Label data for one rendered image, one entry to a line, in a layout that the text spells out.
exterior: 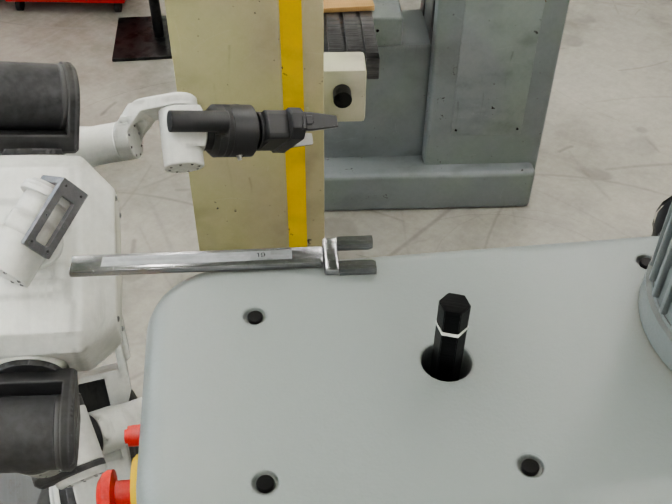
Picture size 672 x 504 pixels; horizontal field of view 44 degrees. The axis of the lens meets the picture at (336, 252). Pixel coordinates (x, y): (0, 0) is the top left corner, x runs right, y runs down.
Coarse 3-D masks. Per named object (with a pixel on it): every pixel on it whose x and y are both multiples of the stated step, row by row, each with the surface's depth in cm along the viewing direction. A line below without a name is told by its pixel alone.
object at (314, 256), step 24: (336, 240) 69; (360, 240) 69; (72, 264) 66; (96, 264) 66; (120, 264) 66; (144, 264) 66; (168, 264) 66; (192, 264) 66; (216, 264) 67; (240, 264) 67; (264, 264) 67; (288, 264) 67; (312, 264) 67; (336, 264) 67; (360, 264) 67
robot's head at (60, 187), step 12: (24, 180) 96; (36, 180) 95; (48, 180) 95; (60, 180) 93; (60, 192) 93; (72, 192) 94; (84, 192) 95; (48, 204) 92; (72, 204) 94; (36, 216) 92; (48, 216) 92; (72, 216) 94; (36, 228) 91; (60, 228) 93; (24, 240) 90; (48, 240) 93; (60, 240) 93; (36, 252) 92; (48, 252) 92
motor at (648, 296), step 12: (660, 240) 61; (660, 252) 60; (648, 264) 64; (660, 264) 61; (648, 276) 63; (660, 276) 59; (648, 288) 62; (660, 288) 60; (648, 300) 61; (660, 300) 60; (648, 312) 61; (660, 312) 59; (648, 324) 61; (660, 324) 59; (648, 336) 61; (660, 336) 59; (660, 348) 60
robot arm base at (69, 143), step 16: (64, 64) 111; (64, 80) 110; (64, 96) 109; (64, 112) 110; (64, 128) 113; (0, 144) 108; (16, 144) 109; (32, 144) 110; (48, 144) 111; (64, 144) 112
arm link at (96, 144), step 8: (80, 128) 137; (88, 128) 137; (96, 128) 136; (104, 128) 136; (112, 128) 135; (80, 136) 136; (88, 136) 136; (96, 136) 135; (104, 136) 135; (112, 136) 135; (80, 144) 135; (88, 144) 135; (96, 144) 135; (104, 144) 135; (112, 144) 135; (80, 152) 136; (88, 152) 136; (96, 152) 136; (104, 152) 136; (112, 152) 136; (88, 160) 137; (96, 160) 137; (104, 160) 137; (112, 160) 137; (120, 160) 137
